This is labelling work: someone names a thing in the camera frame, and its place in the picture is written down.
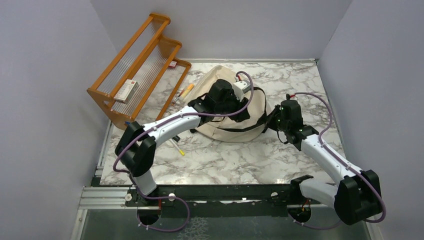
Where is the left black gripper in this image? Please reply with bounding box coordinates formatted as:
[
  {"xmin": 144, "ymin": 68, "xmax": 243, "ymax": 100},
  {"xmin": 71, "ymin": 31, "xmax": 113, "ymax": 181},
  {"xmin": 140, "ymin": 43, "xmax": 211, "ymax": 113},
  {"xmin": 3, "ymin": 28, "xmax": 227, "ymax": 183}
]
[{"xmin": 214, "ymin": 90, "xmax": 250, "ymax": 122}]

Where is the beige canvas backpack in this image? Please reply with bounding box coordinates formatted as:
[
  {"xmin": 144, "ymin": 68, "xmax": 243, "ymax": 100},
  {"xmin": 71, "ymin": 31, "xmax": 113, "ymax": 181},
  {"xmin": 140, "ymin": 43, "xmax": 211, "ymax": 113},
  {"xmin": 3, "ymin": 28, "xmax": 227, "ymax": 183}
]
[{"xmin": 184, "ymin": 65, "xmax": 272, "ymax": 143}]

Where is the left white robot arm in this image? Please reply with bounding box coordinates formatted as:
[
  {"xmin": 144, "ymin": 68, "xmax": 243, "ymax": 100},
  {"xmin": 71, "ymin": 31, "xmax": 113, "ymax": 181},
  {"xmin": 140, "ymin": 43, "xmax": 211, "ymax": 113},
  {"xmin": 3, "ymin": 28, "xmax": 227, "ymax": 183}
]
[{"xmin": 115, "ymin": 79, "xmax": 254, "ymax": 206}]

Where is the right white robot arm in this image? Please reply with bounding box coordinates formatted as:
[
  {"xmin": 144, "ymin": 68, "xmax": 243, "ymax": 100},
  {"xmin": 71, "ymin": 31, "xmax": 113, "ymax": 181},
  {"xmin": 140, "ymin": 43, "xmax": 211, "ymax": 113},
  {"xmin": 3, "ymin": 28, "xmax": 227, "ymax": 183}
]
[{"xmin": 266, "ymin": 99, "xmax": 387, "ymax": 225}]

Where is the orange yellow highlighter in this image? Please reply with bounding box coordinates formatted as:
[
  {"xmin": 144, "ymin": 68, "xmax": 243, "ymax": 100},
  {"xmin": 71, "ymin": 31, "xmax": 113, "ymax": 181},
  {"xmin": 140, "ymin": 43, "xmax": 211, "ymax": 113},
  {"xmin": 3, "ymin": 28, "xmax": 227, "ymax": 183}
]
[{"xmin": 178, "ymin": 83, "xmax": 195, "ymax": 101}]

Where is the red clear pen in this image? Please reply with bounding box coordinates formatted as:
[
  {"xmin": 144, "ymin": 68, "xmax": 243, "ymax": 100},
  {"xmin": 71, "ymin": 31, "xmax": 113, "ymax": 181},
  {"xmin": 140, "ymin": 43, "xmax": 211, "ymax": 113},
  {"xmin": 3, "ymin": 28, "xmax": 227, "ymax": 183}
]
[{"xmin": 171, "ymin": 92, "xmax": 184, "ymax": 106}]

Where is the green black highlighter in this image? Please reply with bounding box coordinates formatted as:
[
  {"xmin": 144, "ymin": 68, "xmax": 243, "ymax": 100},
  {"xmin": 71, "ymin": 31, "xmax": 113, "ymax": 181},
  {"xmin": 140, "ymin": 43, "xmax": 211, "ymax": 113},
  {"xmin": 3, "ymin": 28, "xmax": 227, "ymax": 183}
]
[{"xmin": 172, "ymin": 135, "xmax": 181, "ymax": 142}]

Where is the white yellow marker pen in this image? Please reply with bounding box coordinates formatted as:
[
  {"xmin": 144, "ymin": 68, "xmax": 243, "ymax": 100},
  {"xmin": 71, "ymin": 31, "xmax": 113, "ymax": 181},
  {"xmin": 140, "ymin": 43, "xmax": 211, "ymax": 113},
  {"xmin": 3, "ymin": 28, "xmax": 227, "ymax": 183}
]
[{"xmin": 169, "ymin": 139, "xmax": 185, "ymax": 156}]

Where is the orange wooden shelf rack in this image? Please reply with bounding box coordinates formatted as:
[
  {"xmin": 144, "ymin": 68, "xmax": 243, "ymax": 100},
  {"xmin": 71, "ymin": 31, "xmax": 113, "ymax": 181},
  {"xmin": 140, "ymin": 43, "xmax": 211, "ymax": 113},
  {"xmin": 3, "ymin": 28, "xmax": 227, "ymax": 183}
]
[{"xmin": 87, "ymin": 12, "xmax": 192, "ymax": 130}]

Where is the white red small box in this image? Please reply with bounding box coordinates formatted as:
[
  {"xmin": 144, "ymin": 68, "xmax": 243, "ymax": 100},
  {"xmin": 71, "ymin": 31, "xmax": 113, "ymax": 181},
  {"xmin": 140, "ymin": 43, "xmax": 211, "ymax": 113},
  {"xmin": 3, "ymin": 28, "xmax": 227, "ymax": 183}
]
[{"xmin": 113, "ymin": 79, "xmax": 139, "ymax": 104}]

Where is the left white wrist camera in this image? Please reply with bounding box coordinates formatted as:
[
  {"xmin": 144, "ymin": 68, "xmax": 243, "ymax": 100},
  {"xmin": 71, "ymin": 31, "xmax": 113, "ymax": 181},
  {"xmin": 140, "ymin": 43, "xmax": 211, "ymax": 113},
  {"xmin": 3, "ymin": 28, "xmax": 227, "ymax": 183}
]
[{"xmin": 232, "ymin": 75, "xmax": 251, "ymax": 102}]

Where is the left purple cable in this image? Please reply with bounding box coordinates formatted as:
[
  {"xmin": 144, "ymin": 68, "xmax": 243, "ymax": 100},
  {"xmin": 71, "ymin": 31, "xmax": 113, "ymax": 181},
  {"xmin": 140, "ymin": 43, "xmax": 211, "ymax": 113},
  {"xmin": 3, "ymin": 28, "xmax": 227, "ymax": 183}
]
[{"xmin": 112, "ymin": 70, "xmax": 255, "ymax": 233}]

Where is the purple cable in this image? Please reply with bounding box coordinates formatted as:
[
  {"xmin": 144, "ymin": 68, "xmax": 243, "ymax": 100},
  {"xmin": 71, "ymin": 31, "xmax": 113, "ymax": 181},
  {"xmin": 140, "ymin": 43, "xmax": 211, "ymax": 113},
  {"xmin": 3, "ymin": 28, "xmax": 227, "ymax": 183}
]
[
  {"xmin": 112, "ymin": 70, "xmax": 255, "ymax": 233},
  {"xmin": 286, "ymin": 92, "xmax": 387, "ymax": 231}
]

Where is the black metal base frame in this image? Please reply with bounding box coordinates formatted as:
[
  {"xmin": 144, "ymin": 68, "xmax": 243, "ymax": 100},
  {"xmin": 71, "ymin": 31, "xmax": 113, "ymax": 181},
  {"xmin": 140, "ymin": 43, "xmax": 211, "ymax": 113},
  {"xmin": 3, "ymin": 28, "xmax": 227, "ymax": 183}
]
[{"xmin": 77, "ymin": 175, "xmax": 374, "ymax": 220}]

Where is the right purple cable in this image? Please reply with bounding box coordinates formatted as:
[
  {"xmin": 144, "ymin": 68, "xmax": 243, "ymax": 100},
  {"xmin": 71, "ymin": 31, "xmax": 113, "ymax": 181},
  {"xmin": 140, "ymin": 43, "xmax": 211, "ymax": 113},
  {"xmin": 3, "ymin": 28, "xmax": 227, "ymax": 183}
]
[{"xmin": 286, "ymin": 92, "xmax": 387, "ymax": 231}]

